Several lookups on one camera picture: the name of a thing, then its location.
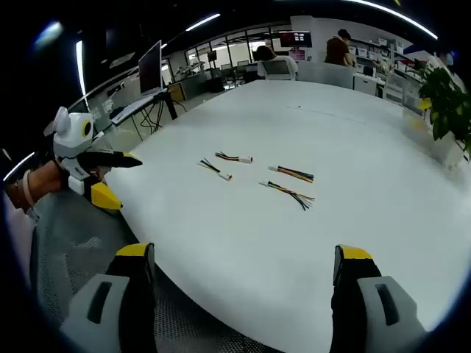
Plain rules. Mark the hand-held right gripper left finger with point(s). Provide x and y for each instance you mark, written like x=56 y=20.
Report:
x=110 y=316

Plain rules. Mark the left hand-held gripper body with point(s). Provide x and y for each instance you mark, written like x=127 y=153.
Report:
x=71 y=132

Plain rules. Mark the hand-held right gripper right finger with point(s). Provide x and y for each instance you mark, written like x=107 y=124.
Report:
x=368 y=316

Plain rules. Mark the person's left hand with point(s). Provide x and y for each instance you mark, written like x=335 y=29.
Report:
x=49 y=180

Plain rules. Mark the grey mesh office chair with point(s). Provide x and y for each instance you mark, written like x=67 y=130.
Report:
x=81 y=239

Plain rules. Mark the side desk with black legs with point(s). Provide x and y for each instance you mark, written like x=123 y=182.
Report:
x=143 y=104

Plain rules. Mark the computer monitor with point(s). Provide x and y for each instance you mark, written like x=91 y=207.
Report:
x=150 y=70

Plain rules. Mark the ceiling light strip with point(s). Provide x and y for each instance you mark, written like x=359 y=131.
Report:
x=202 y=22

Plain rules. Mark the white mesh chair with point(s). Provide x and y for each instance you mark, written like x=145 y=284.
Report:
x=276 y=70

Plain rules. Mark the green potted plant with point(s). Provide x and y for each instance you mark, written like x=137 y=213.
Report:
x=449 y=103

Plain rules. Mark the shelf of white storage bins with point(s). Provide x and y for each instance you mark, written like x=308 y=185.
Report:
x=371 y=51

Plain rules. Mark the wall screen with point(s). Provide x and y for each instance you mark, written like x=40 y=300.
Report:
x=296 y=38

